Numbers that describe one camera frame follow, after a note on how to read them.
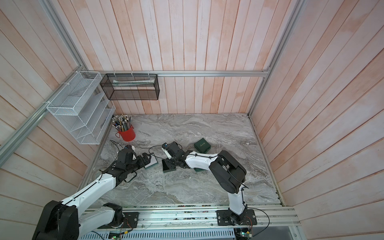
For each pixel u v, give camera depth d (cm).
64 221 40
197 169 89
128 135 102
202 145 98
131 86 105
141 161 77
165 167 86
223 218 73
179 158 71
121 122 93
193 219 75
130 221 73
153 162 92
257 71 95
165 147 82
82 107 73
